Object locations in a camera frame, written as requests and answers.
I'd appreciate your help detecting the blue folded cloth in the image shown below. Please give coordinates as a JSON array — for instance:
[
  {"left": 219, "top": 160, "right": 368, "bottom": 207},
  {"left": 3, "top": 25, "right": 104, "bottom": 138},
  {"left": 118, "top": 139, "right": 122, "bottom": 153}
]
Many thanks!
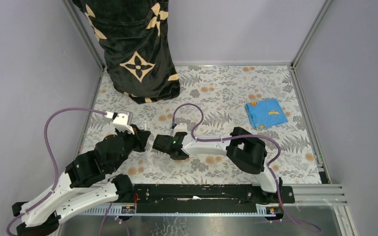
[{"left": 245, "top": 99, "right": 288, "bottom": 129}]

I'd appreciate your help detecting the floral table mat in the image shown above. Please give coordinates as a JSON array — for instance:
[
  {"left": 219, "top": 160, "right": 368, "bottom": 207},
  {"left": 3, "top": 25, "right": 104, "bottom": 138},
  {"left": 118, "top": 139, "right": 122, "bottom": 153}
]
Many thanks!
[{"left": 94, "top": 65, "right": 321, "bottom": 184}]

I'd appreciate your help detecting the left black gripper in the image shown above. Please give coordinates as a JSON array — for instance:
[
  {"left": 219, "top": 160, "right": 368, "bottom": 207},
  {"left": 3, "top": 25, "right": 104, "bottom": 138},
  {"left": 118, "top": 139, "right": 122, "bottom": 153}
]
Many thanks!
[{"left": 110, "top": 124, "right": 151, "bottom": 173}]

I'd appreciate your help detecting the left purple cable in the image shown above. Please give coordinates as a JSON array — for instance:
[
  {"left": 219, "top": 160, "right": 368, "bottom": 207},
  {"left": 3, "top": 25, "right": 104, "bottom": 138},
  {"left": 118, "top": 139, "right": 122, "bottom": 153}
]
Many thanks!
[{"left": 6, "top": 108, "right": 115, "bottom": 236}]

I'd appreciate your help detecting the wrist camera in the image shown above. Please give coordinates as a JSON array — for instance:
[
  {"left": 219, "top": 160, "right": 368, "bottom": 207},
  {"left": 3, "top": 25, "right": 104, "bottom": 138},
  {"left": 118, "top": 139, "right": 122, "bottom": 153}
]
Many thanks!
[
  {"left": 104, "top": 111, "right": 135, "bottom": 135},
  {"left": 172, "top": 123, "right": 188, "bottom": 137}
]

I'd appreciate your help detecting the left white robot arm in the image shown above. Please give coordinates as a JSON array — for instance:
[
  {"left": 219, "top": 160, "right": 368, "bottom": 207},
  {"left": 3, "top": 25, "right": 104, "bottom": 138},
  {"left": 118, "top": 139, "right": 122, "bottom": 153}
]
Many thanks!
[{"left": 12, "top": 125, "right": 151, "bottom": 236}]

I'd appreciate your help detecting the black gold patterned robe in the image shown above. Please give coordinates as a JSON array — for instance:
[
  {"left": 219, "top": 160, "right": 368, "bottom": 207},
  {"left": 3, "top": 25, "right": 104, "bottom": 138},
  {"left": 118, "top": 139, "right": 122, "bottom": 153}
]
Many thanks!
[{"left": 73, "top": 0, "right": 181, "bottom": 104}]

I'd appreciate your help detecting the slotted cable duct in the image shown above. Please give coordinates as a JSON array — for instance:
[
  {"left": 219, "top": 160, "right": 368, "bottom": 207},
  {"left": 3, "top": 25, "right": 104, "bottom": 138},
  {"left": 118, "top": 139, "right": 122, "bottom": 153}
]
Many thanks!
[{"left": 82, "top": 201, "right": 282, "bottom": 218}]

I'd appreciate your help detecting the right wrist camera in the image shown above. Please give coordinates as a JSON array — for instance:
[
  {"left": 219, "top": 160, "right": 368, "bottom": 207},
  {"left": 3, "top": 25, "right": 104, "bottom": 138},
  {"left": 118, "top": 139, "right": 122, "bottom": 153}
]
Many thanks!
[{"left": 172, "top": 123, "right": 188, "bottom": 137}]

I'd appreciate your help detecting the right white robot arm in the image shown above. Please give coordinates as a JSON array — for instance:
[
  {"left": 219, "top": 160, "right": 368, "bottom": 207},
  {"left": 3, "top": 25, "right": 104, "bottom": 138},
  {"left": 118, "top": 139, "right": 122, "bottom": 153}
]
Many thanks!
[{"left": 153, "top": 127, "right": 284, "bottom": 205}]

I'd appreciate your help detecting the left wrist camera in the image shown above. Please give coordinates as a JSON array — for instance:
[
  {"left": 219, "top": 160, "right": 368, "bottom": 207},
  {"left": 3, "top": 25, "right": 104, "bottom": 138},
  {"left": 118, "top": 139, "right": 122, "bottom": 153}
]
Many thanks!
[{"left": 104, "top": 111, "right": 135, "bottom": 135}]

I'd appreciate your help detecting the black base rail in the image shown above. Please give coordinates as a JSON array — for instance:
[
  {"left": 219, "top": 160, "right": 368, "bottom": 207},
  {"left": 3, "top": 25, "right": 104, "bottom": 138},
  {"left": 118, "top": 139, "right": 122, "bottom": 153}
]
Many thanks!
[{"left": 116, "top": 184, "right": 295, "bottom": 207}]

